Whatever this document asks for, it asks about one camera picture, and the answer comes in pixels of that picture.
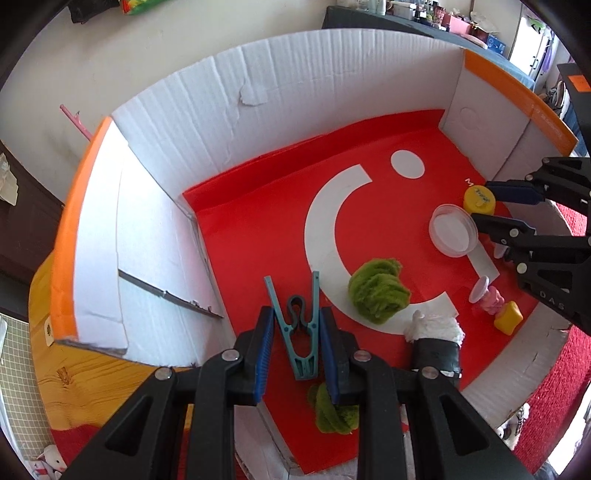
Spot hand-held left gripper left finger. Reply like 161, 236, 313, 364
60, 305, 277, 480

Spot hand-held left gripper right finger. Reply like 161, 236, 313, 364
320, 307, 536, 480

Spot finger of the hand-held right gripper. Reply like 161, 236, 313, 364
485, 157, 591, 206
470, 212, 591, 267

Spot teal clothespin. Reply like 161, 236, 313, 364
263, 271, 321, 382

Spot yellow plastic cap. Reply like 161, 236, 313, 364
463, 185, 498, 217

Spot clear plastic lid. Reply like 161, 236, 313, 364
429, 203, 480, 257

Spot yellow toy block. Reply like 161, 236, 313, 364
493, 301, 525, 336

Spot pink pig figurine white hat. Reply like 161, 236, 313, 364
468, 275, 505, 317

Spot green yarn scrunchie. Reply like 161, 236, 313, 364
308, 381, 361, 435
348, 258, 411, 326

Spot white-haired black doll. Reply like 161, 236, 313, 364
404, 310, 465, 377

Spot red and white cardboard box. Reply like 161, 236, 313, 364
48, 28, 580, 480

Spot black item with orange label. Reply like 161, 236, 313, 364
556, 62, 591, 158

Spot white plush toy plaid bow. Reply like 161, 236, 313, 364
496, 401, 533, 451

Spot white cabinet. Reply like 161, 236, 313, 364
508, 14, 556, 80

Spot row of assorted shelf items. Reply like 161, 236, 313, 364
335, 0, 509, 51

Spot white bunny plush toy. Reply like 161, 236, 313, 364
30, 443, 66, 480

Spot dark brown door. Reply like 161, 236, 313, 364
0, 141, 66, 297

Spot pink stick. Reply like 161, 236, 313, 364
59, 104, 93, 140

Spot hanging bundle of trinkets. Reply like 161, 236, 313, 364
0, 151, 20, 207

